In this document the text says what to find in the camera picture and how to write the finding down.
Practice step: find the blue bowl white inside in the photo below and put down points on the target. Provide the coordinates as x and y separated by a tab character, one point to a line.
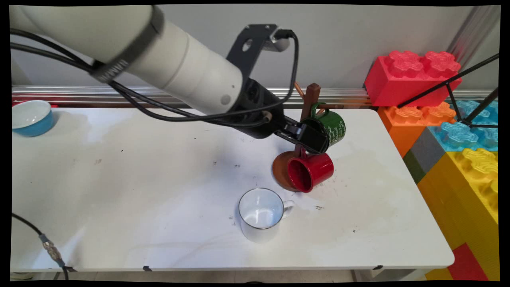
34	119

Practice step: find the light blue giant toy brick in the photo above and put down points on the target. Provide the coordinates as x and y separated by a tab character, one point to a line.
458	137

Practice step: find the brown wooden mug tree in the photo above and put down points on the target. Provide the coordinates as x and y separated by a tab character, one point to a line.
312	95

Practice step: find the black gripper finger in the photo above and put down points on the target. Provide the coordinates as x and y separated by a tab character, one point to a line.
314	139

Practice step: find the small red flat toy brick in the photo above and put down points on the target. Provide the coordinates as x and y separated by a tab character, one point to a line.
466	265

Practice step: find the slanted aluminium profile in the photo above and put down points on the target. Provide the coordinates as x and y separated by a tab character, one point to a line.
470	32

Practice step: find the green enamel mug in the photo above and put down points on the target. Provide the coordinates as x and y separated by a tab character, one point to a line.
335	127

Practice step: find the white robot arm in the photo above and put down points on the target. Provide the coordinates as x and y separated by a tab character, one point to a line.
179	59

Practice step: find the orange giant toy brick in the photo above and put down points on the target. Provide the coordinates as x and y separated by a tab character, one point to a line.
402	127

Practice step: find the white enamel mug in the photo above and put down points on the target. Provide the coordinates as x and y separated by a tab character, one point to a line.
259	215

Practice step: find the black tripod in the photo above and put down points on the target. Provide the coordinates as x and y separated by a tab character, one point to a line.
450	83

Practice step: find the yellow giant toy brick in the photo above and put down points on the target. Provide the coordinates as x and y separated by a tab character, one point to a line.
458	199

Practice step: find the horizontal aluminium rail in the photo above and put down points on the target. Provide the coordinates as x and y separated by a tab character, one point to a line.
338	95

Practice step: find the red enamel mug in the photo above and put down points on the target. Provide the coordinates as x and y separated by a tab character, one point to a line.
314	169

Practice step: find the red giant toy brick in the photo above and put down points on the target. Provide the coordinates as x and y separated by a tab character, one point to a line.
402	81

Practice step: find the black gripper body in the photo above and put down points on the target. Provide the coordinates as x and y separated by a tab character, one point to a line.
259	107

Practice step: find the grey giant toy brick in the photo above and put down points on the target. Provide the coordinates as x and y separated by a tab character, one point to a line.
426	151

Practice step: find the dark green giant toy brick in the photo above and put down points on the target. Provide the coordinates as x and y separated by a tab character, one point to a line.
413	167

